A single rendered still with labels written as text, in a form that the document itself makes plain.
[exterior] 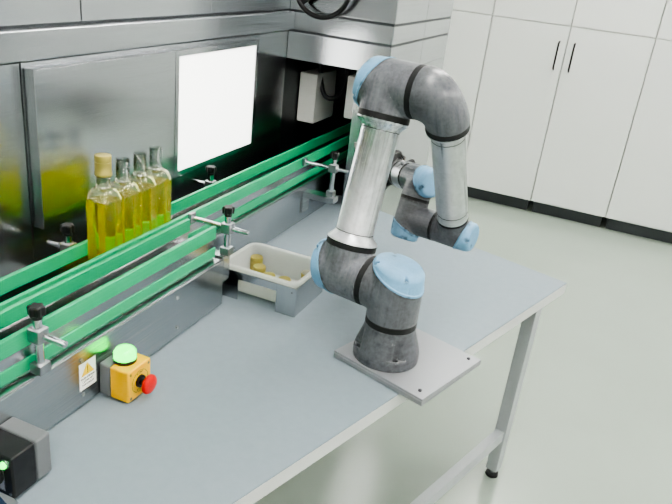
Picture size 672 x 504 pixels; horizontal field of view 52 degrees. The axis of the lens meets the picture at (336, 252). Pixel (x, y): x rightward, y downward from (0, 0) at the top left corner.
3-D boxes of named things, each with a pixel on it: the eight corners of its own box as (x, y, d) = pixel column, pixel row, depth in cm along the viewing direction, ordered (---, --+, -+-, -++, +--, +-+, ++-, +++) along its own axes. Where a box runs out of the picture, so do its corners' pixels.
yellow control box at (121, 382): (123, 377, 142) (122, 346, 139) (153, 389, 139) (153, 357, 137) (99, 394, 136) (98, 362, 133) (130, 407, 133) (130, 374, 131)
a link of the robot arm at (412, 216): (421, 246, 171) (434, 203, 169) (383, 232, 176) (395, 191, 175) (433, 247, 178) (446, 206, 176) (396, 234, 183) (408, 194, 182)
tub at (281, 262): (251, 268, 194) (253, 240, 191) (323, 290, 187) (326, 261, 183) (217, 292, 179) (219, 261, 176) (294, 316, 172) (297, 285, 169)
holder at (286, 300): (234, 265, 196) (236, 240, 193) (322, 291, 187) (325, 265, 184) (200, 288, 181) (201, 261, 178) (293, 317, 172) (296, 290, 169)
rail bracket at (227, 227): (193, 241, 175) (194, 194, 170) (250, 257, 170) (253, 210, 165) (186, 244, 173) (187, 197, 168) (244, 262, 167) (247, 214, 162)
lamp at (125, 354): (123, 351, 137) (123, 338, 136) (141, 358, 136) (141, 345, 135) (107, 361, 134) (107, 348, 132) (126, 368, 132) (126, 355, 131)
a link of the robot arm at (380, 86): (352, 310, 151) (418, 59, 139) (298, 287, 158) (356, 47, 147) (379, 303, 161) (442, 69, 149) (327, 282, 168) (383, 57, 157)
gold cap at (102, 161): (104, 178, 142) (104, 158, 140) (90, 175, 143) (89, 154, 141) (115, 174, 145) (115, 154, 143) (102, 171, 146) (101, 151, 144)
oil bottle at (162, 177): (153, 245, 172) (153, 162, 163) (171, 250, 170) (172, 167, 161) (138, 252, 167) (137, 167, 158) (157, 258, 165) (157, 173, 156)
